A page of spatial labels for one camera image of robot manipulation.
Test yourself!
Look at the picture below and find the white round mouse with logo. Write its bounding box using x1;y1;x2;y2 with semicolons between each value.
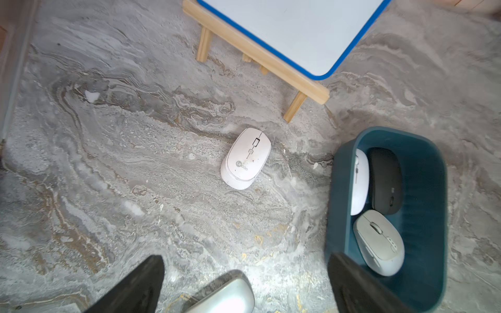
220;128;271;190

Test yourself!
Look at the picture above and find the silver mouse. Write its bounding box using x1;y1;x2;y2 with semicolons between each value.
186;276;255;313

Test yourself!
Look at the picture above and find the teal storage box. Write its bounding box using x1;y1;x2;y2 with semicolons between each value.
324;127;448;312

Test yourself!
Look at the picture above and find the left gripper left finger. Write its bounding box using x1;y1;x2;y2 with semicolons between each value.
86;255;165;313

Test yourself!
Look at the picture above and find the black slim mouse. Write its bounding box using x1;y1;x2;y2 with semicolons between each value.
369;147;404;215

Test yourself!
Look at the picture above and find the whiteboard with blue frame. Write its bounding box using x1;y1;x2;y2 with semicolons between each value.
199;0;389;81

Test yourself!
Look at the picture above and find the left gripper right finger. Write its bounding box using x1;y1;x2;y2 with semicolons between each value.
327;252;412;312

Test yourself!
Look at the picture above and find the white slim mouse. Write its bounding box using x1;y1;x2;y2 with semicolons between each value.
350;149;370;216

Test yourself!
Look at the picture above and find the grey white mouse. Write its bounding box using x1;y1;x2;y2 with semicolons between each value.
353;209;405;276

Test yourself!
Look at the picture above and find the wooden easel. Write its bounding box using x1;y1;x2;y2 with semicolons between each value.
182;1;330;123

